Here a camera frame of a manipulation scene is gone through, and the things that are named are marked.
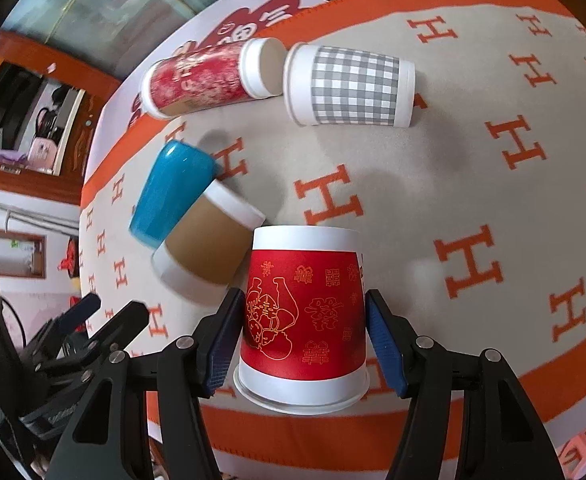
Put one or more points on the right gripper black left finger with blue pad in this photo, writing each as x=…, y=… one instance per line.
x=107, y=436

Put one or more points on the glass door gold ornament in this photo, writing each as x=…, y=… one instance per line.
x=113, y=36

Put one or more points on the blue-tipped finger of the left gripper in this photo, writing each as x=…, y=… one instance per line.
x=68, y=317

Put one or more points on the orange H pattern blanket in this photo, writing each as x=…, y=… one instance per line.
x=473, y=219

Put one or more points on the grey checked paper cup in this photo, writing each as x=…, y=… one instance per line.
x=324, y=85

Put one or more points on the red paper cup gold print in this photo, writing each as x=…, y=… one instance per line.
x=303, y=348

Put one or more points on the red floral paper cup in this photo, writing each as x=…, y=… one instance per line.
x=215, y=76

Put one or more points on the blue plastic cup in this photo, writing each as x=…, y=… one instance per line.
x=179, y=176

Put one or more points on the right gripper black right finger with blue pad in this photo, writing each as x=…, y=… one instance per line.
x=476, y=399

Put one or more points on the brown sleeve paper cup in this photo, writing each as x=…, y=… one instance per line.
x=202, y=253

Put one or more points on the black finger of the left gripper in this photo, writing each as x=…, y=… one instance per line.
x=121, y=329

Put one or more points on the pink plastic stool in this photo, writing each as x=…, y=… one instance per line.
x=572, y=457

